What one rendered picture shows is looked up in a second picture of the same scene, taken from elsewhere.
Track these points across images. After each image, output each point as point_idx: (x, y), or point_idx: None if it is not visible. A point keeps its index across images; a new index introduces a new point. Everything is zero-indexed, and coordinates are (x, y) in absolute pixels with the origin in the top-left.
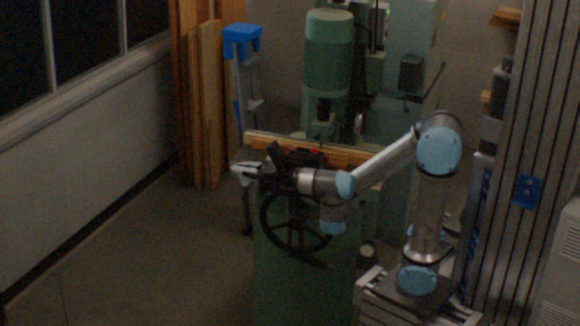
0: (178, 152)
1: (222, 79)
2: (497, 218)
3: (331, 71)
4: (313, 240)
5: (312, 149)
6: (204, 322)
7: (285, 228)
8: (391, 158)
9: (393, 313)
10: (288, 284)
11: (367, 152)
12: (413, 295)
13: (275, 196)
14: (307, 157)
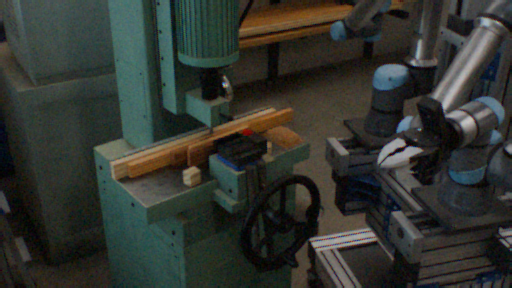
0: None
1: None
2: (510, 91)
3: (233, 25)
4: (251, 242)
5: (247, 132)
6: None
7: (222, 248)
8: (481, 64)
9: (458, 244)
10: None
11: (253, 115)
12: (488, 209)
13: (438, 170)
14: (247, 143)
